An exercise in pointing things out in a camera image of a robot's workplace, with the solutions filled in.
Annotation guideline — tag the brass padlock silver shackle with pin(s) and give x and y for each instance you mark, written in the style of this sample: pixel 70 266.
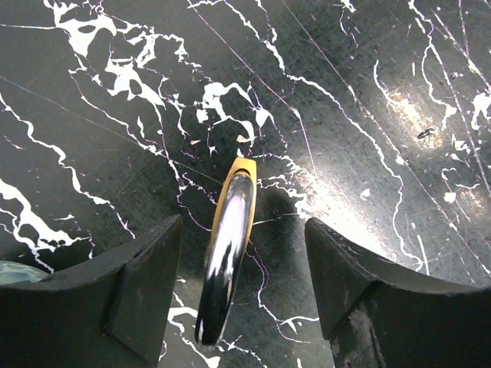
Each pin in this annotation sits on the brass padlock silver shackle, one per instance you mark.
pixel 231 230

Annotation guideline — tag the green ceramic mug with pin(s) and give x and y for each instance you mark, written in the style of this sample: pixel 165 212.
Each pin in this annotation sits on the green ceramic mug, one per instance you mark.
pixel 12 272

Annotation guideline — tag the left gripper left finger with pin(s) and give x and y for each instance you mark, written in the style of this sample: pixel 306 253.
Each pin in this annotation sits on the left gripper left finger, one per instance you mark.
pixel 109 311

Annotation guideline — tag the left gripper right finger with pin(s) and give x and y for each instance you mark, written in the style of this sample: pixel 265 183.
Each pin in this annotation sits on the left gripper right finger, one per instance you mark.
pixel 376 313

